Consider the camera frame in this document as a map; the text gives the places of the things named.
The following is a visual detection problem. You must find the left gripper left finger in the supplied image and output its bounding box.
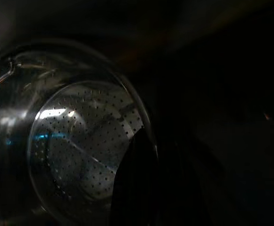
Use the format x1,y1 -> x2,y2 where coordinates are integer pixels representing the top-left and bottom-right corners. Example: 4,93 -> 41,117
110,128 -> 166,226

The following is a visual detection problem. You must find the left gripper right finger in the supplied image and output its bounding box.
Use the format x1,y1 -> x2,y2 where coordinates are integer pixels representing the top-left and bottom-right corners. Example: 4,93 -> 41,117
159,136 -> 214,226

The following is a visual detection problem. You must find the deep steel pot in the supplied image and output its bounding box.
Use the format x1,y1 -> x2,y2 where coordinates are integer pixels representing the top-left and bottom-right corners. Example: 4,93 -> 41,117
0,40 -> 160,226

